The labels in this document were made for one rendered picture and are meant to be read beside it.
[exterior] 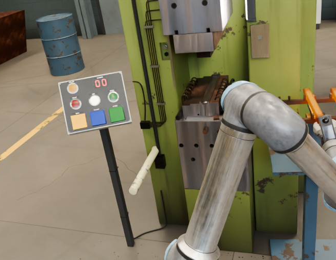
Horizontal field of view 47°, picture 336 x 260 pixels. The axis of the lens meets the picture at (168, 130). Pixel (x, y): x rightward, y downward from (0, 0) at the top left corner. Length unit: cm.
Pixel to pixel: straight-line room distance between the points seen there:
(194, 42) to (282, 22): 44
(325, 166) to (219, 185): 31
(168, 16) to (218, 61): 64
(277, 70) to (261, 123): 110
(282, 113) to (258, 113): 6
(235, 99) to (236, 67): 138
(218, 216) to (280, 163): 78
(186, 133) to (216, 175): 95
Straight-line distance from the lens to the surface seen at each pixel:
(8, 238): 318
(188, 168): 224
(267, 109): 105
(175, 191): 261
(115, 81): 210
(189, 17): 195
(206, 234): 128
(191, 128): 210
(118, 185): 241
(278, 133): 105
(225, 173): 118
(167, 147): 244
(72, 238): 294
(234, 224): 243
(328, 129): 162
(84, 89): 211
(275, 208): 258
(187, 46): 199
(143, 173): 221
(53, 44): 647
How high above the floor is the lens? 182
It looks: 27 degrees down
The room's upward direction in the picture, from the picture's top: 9 degrees counter-clockwise
